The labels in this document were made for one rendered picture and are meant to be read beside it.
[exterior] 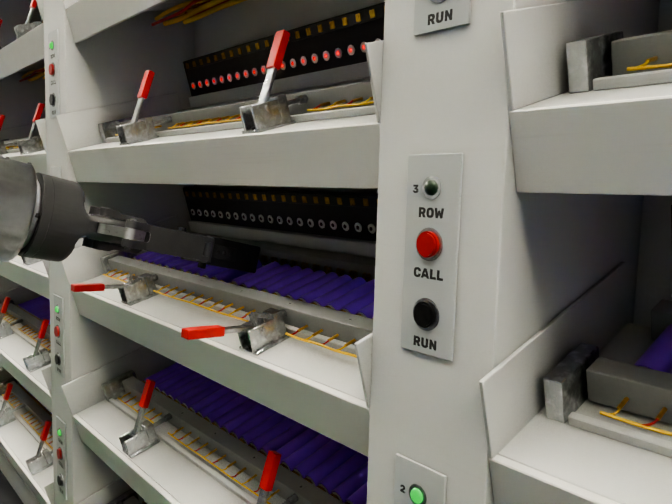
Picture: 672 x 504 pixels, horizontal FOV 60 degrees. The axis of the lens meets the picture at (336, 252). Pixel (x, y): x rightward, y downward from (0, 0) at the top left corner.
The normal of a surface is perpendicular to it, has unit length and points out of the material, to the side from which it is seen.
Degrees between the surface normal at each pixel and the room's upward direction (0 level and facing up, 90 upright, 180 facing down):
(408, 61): 90
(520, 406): 90
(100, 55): 90
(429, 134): 90
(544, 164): 107
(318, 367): 17
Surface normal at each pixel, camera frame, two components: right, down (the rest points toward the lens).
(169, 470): -0.18, -0.94
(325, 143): -0.72, 0.33
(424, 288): -0.74, 0.05
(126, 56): 0.68, 0.10
